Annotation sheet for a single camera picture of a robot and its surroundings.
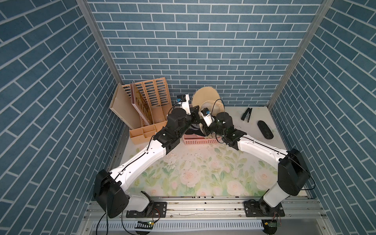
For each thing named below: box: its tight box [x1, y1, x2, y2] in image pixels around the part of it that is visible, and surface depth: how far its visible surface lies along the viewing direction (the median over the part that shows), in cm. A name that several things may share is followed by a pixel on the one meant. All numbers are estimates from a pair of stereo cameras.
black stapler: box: [240, 107, 253, 123], surface depth 117 cm
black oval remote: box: [257, 120, 275, 140], surface depth 107 cm
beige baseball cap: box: [191, 86, 226, 117], surface depth 72 cm
